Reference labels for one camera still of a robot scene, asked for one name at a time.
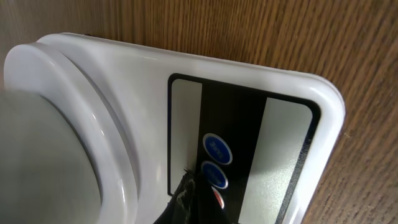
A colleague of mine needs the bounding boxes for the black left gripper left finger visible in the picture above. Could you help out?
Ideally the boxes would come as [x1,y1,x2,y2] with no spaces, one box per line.
[154,170,196,224]

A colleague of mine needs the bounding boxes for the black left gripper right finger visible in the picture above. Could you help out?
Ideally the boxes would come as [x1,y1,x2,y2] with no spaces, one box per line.
[194,173,231,224]

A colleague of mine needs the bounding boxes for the white digital kitchen scale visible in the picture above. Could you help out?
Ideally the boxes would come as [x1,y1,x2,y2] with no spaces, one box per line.
[1,33,345,223]

